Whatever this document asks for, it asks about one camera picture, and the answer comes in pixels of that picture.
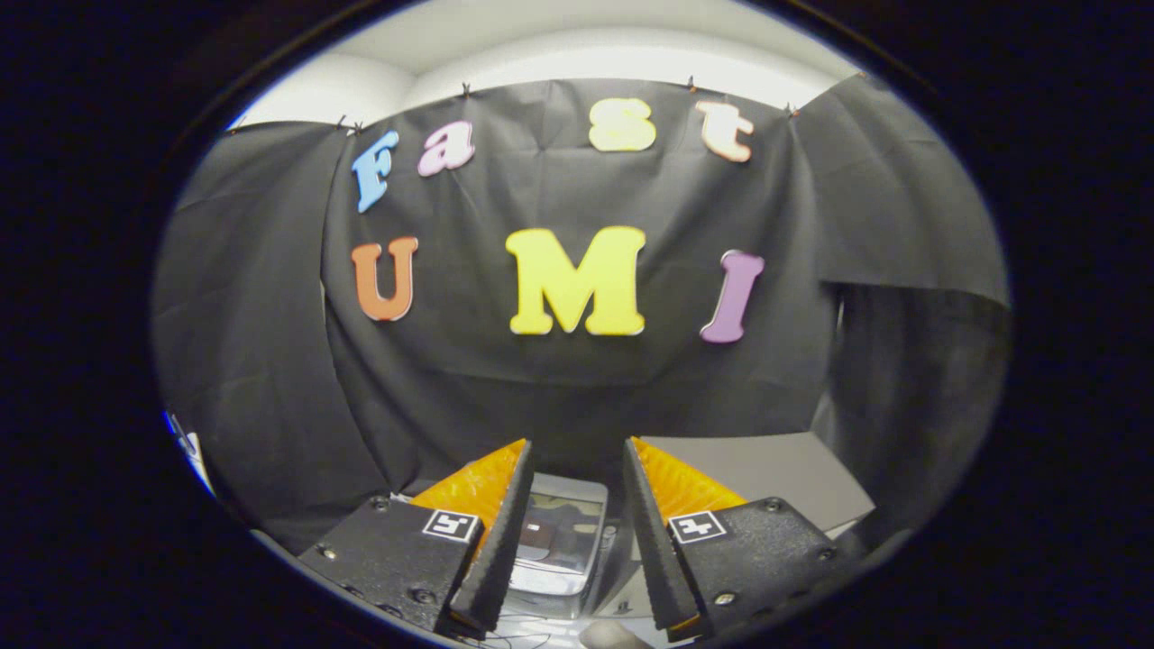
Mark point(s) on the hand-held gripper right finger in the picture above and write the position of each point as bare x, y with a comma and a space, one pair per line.
654, 550

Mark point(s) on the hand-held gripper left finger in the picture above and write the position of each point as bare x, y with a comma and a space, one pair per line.
500, 550

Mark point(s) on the small dark washing machine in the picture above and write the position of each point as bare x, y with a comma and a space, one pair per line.
563, 541

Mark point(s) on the grey cabinet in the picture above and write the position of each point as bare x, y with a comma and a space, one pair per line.
775, 469

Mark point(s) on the black backdrop cloth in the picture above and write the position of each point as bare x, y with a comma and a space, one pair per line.
586, 379

